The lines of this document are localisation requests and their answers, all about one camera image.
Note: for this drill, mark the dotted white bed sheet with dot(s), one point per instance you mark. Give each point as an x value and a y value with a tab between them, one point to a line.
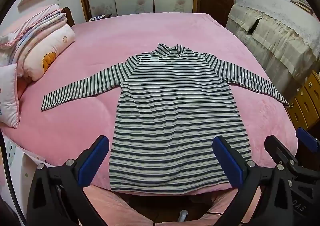
15	161

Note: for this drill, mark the beige lace-covered furniture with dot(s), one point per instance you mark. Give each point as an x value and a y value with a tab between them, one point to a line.
275	33

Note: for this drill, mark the yellow wooden drawer cabinet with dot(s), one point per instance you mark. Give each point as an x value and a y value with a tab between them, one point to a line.
305	101

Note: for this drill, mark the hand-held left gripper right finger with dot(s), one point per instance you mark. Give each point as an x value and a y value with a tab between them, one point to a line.
227	163

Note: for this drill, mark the small blue white box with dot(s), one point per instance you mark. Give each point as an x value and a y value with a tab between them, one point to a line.
100	17

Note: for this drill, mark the striped long-sleeve shirt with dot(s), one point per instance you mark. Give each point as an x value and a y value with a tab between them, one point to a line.
175	106

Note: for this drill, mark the cream pillow with orange print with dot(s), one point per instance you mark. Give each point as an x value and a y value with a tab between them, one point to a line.
47	51

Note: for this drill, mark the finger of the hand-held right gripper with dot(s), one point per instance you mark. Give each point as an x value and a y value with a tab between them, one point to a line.
308	139
277	148

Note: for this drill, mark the folded pink ruffled blanket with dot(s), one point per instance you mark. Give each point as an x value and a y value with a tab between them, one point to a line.
37	22

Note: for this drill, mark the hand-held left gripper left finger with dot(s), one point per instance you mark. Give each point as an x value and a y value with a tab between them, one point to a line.
93	158

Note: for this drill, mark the pink quilted pillow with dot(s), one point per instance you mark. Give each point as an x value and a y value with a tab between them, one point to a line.
8	96

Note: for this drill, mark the pink bed blanket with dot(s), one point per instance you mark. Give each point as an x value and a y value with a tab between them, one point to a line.
100	53

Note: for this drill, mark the white plastic object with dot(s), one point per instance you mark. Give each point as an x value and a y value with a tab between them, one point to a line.
183	216

